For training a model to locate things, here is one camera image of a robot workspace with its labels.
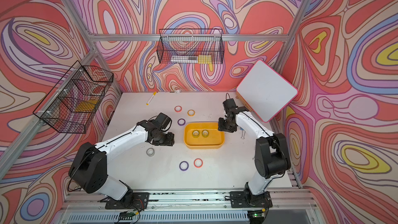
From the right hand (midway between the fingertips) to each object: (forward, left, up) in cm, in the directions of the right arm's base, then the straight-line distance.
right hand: (223, 132), depth 89 cm
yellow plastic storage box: (0, +4, -8) cm, 9 cm away
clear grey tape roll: (-8, +43, -6) cm, 44 cm away
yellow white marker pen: (+35, +50, -6) cm, 62 cm away
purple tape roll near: (-16, +23, -8) cm, 29 cm away
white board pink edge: (+28, -33, +5) cm, 43 cm away
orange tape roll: (+21, +20, -7) cm, 29 cm away
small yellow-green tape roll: (+3, +17, -6) cm, 18 cm away
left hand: (-5, +30, -1) cm, 30 cm away
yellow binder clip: (+4, -14, -9) cm, 17 cm away
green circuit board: (-38, +50, -9) cm, 63 cm away
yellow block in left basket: (+2, +67, +25) cm, 71 cm away
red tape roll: (+25, +29, -8) cm, 39 cm away
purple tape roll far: (+13, +26, -6) cm, 30 cm away
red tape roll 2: (-15, +15, -8) cm, 23 cm away
